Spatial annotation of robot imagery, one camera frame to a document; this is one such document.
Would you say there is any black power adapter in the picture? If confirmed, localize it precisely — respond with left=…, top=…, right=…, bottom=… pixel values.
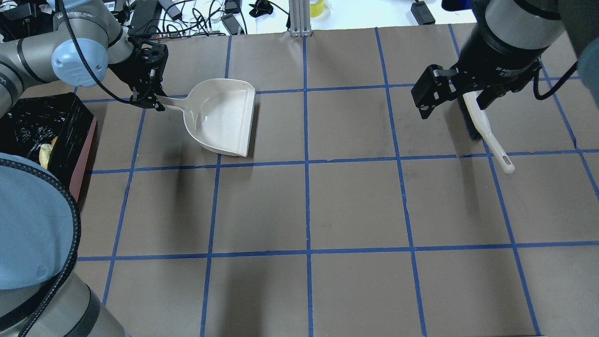
left=410, top=0, right=436, bottom=26

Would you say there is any beige plastic dustpan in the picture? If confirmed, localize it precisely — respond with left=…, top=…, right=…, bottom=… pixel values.
left=157, top=78, right=256, bottom=157

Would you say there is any yellow tape roll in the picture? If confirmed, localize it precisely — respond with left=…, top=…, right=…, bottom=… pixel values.
left=309, top=0, right=330, bottom=18

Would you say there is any black webcam clip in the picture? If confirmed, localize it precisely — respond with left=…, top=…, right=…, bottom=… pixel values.
left=249, top=0, right=274, bottom=18

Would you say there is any beige hand brush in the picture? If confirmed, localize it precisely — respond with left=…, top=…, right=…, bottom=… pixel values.
left=458, top=92, right=515, bottom=174

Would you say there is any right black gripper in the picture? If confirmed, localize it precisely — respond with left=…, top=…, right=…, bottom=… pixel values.
left=411, top=23, right=543, bottom=119

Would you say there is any pink bin with black bag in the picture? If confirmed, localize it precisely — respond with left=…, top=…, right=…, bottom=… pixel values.
left=0, top=93, right=98, bottom=201

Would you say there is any aluminium frame post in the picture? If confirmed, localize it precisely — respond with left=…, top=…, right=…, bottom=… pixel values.
left=288, top=0, right=313, bottom=37

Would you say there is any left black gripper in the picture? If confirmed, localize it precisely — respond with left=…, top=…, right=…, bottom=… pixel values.
left=109, top=38, right=169, bottom=111

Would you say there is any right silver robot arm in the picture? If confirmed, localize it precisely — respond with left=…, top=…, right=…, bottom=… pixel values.
left=411, top=0, right=598, bottom=119

